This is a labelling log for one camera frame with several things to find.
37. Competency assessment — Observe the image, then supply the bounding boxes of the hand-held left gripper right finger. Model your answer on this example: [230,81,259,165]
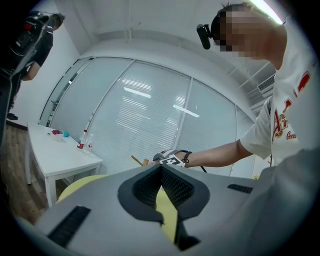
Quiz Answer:
[161,164,261,252]

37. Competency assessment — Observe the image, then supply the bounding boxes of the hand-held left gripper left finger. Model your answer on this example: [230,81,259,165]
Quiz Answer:
[34,164,176,256]

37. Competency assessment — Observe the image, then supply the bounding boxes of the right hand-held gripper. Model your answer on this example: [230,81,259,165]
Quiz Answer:
[152,149,186,168]

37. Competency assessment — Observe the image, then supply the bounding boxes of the person's right forearm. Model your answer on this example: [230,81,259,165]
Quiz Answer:
[183,139,255,169]

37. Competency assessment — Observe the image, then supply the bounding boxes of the yellow round tablecloth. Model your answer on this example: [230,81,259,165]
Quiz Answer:
[56,174,179,243]

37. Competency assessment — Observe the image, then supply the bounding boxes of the clear plastic bottle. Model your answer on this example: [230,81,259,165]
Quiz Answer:
[82,133,95,158]

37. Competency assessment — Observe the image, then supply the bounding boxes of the red label plastic bottle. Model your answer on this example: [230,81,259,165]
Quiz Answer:
[76,129,88,153]

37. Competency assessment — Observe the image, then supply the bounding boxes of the white rectangular table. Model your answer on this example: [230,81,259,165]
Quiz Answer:
[24,121,104,208]

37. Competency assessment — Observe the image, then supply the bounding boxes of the white bowl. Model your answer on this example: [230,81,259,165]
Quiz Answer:
[51,129,65,142]

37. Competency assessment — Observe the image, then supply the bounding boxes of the ceiling air vent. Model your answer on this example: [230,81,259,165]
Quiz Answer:
[257,74,277,92]

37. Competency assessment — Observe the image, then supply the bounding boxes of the person's white printed T-shirt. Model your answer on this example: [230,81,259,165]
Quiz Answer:
[238,14,320,166]

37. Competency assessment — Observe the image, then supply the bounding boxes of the person's head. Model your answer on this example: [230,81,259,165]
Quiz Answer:
[212,2,288,71]

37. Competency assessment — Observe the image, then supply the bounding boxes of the long ceiling light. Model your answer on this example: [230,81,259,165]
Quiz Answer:
[249,0,285,25]

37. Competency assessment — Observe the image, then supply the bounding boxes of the black wrist strap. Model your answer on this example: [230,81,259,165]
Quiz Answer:
[181,150,193,165]

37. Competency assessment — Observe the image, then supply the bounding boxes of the black head camera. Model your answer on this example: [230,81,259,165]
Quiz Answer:
[196,23,213,50]

